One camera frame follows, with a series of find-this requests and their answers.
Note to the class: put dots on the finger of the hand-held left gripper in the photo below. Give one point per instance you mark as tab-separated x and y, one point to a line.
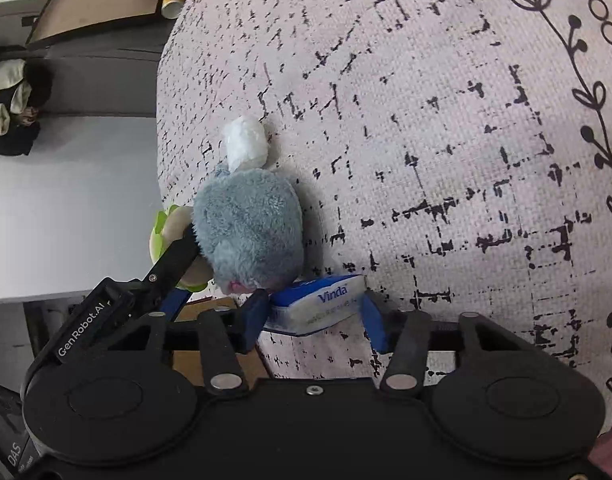
173	305
173	265

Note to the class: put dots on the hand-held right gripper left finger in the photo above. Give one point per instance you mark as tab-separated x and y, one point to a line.
253	322

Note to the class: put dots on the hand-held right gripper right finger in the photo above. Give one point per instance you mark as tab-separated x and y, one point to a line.
376	325

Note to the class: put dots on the green beige plush toy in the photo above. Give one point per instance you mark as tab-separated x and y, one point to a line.
178	220

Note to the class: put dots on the cardboard box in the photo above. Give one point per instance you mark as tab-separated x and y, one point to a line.
191	360

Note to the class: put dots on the blue white tissue pack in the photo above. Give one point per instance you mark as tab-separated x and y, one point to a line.
316	305

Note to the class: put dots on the grey plush toy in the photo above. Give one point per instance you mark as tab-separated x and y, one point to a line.
246	220

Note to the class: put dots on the white crumpled cloth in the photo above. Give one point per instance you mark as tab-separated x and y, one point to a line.
243	140

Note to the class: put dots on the grey wardrobe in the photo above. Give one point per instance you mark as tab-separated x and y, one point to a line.
96	80

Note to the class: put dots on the patterned white bed cover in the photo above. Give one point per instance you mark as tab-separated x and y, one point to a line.
436	110

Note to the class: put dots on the black and beige hanging clothes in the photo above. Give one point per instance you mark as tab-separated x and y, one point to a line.
11	95

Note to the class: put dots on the paper cup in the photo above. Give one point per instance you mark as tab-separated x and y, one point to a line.
172	4

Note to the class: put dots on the black picture frame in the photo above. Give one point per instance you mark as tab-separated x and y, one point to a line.
96	10

